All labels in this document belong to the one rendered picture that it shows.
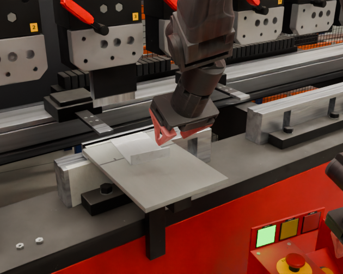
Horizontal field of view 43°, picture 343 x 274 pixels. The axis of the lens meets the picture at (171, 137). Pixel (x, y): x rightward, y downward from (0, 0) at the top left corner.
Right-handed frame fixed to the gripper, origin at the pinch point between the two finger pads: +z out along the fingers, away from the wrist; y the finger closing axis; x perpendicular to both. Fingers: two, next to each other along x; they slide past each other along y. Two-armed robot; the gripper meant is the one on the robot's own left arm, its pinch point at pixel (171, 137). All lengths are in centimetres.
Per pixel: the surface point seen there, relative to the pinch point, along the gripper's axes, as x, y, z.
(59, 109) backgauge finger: -29.8, 8.2, 24.5
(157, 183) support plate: 5.6, 4.5, 5.3
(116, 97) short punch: -18.2, 1.1, 9.0
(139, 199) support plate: 8.0, 9.8, 3.8
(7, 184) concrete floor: -107, -1, 191
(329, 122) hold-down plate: -3, -65, 22
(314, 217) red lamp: 21.2, -33.0, 16.7
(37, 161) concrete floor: -123, -26, 201
